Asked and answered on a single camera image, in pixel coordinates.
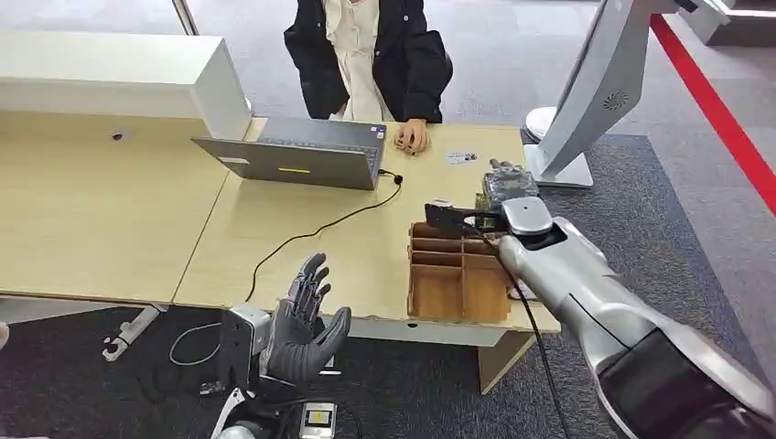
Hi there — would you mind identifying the white desk leg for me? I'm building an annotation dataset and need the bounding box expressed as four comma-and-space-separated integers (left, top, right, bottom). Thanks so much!
102, 305, 167, 363

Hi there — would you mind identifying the person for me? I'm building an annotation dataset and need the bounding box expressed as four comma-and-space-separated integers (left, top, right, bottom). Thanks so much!
283, 0, 454, 124

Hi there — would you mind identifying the white round base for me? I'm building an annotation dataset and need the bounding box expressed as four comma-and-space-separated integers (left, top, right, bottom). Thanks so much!
523, 107, 559, 144

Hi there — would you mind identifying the black laptop cable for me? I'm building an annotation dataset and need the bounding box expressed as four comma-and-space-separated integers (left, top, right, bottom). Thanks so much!
168, 169, 404, 367

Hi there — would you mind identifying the grey laptop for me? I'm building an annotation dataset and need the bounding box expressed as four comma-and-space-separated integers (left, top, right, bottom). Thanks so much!
191, 116, 388, 191

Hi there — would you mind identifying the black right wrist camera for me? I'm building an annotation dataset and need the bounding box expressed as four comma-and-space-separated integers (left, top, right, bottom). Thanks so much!
424, 199, 507, 239

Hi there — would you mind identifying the wooden desk support panel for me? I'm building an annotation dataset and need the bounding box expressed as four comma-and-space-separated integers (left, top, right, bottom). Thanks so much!
479, 329, 538, 395

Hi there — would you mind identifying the red floor tape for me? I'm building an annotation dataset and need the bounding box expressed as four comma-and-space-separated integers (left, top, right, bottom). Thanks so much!
650, 13, 776, 216

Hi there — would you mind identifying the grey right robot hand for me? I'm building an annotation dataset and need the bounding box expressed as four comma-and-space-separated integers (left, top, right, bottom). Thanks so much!
481, 158, 541, 210

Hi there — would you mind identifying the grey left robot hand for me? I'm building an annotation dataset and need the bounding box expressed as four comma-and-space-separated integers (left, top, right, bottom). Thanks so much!
262, 252, 353, 384

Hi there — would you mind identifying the white cabinet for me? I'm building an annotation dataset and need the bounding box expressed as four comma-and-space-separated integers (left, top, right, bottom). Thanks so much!
0, 30, 253, 141

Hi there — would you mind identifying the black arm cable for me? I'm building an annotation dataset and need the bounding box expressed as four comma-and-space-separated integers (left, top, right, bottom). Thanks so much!
463, 224, 574, 439

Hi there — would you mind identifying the wooden card box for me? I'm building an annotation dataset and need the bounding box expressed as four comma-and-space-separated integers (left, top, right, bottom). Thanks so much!
407, 221, 513, 324

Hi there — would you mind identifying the silver monitor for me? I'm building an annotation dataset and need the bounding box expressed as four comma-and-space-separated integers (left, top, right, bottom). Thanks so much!
523, 0, 698, 187

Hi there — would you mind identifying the grey pole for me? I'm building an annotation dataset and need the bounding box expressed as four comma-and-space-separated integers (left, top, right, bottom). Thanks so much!
171, 0, 199, 36

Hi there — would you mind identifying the grey platform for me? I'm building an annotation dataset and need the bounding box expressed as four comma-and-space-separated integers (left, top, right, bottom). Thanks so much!
678, 0, 776, 47

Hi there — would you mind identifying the person's hand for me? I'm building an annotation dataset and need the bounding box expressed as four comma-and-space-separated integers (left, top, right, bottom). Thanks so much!
393, 118, 432, 156

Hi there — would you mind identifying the dark grey floor rug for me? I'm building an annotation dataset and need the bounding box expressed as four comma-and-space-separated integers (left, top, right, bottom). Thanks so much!
0, 133, 753, 439

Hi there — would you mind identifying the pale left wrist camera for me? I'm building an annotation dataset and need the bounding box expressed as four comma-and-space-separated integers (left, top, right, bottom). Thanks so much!
299, 402, 338, 439

